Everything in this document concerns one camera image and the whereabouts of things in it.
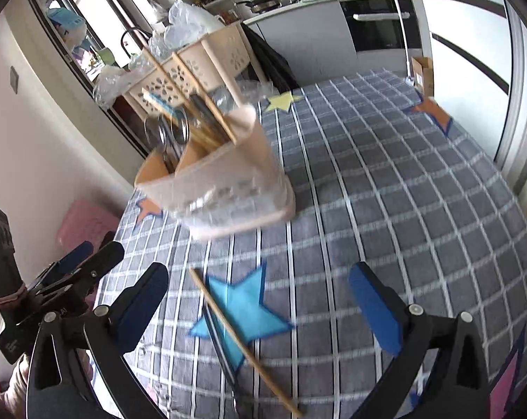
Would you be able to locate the black handled spoon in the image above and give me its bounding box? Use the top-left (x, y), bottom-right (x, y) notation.
top-left (202, 303), bottom-right (244, 418)

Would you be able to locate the pink utensil holder caddy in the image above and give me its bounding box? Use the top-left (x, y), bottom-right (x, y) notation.
top-left (135, 105), bottom-right (296, 240)

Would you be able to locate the beige perforated plastic basket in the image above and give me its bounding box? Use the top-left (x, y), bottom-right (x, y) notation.
top-left (124, 22), bottom-right (266, 117)

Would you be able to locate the grey checkered tablecloth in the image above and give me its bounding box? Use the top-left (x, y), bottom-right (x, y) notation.
top-left (97, 70), bottom-right (527, 418)

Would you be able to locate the pink plastic stool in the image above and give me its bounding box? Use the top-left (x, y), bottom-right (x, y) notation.
top-left (56, 199), bottom-right (119, 252)

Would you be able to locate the black built-in oven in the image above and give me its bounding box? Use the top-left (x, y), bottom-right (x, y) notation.
top-left (340, 0), bottom-right (422, 52)

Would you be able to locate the cardboard box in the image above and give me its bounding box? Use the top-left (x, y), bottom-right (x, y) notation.
top-left (411, 57), bottom-right (434, 96)

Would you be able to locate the clear plastic bag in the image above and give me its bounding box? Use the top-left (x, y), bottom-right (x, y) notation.
top-left (148, 1), bottom-right (225, 61)

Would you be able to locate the white refrigerator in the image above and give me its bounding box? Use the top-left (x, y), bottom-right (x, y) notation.
top-left (422, 0), bottom-right (513, 164)

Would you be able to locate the blue patterned chopstick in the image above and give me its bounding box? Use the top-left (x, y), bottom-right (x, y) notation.
top-left (141, 88), bottom-right (177, 116)

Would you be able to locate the long wooden chopstick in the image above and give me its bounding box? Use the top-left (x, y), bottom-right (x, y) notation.
top-left (189, 263), bottom-right (302, 418)

